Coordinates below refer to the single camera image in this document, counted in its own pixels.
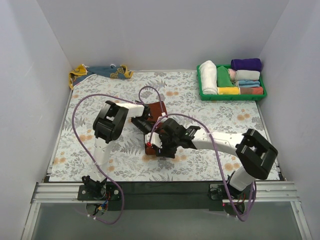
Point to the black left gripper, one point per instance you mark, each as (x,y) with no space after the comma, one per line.
(147,127)

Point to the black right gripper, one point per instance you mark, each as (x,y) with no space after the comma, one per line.
(166,149)

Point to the blue yellow cloth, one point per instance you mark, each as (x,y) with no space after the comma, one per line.
(82,72)

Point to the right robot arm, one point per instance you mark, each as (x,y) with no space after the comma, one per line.
(256,154)

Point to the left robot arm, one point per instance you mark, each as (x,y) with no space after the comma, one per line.
(108,127)

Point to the floral patterned table mat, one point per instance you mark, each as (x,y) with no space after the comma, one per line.
(128,160)

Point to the yellow rolled towel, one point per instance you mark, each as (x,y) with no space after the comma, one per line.
(228,90)

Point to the green plastic tray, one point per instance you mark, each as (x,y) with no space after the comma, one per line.
(230,97)

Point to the green rolled towel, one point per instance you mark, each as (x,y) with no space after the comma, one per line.
(223,78)

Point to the white rolled towel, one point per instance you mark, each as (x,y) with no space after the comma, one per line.
(208,77)

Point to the pink rolled towel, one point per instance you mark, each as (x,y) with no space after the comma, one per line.
(232,74)

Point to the light blue rolled towel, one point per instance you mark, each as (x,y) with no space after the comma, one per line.
(248,83)

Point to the red brown rolled towel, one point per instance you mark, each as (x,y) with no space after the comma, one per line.
(251,90)

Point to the grey rolled towel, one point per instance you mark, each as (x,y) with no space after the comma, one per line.
(247,75)

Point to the purple rolled towel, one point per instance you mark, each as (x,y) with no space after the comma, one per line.
(250,64)

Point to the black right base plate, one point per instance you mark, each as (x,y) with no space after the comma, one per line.
(218,192)

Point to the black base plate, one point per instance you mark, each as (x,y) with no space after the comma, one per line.
(218,192)
(109,192)

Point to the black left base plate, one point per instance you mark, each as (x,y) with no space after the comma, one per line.
(109,192)

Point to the aluminium frame rail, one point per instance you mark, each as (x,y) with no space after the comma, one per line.
(153,195)

